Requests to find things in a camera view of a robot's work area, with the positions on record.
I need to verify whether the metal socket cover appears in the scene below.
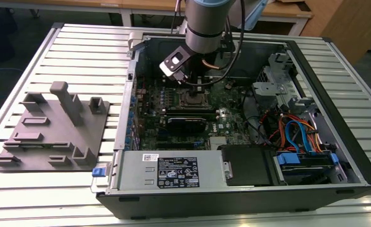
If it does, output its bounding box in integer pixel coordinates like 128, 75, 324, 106
181, 91, 212, 107

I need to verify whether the silver CPU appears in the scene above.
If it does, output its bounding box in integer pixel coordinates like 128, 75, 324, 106
187, 94, 205, 105

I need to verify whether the black RAM slot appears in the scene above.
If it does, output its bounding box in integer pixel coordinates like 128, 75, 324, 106
161, 83, 216, 87
165, 109, 219, 114
164, 107, 217, 111

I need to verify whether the CPU socket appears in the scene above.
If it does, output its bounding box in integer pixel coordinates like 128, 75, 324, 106
177, 88, 215, 109

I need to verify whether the black expansion slot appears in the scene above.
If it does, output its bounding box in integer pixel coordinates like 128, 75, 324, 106
156, 141, 196, 150

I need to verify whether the black plastic cover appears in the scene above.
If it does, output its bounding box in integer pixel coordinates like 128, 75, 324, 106
219, 144, 280, 187

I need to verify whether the green motherboard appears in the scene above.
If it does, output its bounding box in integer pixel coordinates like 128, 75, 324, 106
135, 79, 259, 151

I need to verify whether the black graphics card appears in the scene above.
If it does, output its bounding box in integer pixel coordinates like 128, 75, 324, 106
165, 117, 208, 133

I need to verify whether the metal disk bay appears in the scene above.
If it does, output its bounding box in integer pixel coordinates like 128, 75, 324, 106
251, 53, 319, 114

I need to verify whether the silver heatsink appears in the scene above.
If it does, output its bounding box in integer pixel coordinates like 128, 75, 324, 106
208, 136, 229, 145

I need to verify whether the wooden desk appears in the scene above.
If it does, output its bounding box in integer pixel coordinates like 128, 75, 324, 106
0, 0, 314, 36

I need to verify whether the black power supply label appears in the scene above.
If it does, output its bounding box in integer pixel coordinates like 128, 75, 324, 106
157, 156, 200, 189

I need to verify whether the silver power supply unit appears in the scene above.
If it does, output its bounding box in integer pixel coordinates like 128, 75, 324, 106
117, 150, 229, 190

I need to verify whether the blue disk carrier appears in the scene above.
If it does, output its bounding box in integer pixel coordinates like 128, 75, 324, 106
275, 152, 338, 171

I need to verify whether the grey parts rack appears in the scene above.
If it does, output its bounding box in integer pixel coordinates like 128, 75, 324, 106
0, 81, 112, 172

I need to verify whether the wooden cabinet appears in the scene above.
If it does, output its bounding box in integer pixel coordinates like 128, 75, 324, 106
300, 0, 371, 66

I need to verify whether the black PC case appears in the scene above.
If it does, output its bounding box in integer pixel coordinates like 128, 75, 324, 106
91, 32, 371, 219

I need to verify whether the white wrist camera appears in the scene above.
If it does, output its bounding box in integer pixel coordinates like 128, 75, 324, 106
159, 46, 193, 78

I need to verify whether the black camera cable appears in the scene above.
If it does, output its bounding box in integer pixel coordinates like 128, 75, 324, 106
185, 0, 245, 86

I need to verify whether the black wire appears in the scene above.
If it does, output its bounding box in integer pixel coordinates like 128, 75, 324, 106
243, 93, 270, 145

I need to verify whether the grey case handle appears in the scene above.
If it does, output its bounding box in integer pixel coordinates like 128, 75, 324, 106
127, 32, 151, 59

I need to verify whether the orange wire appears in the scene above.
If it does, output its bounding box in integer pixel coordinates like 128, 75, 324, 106
276, 113, 324, 153

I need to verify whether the blue wire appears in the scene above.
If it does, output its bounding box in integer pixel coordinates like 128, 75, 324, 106
284, 120, 311, 156

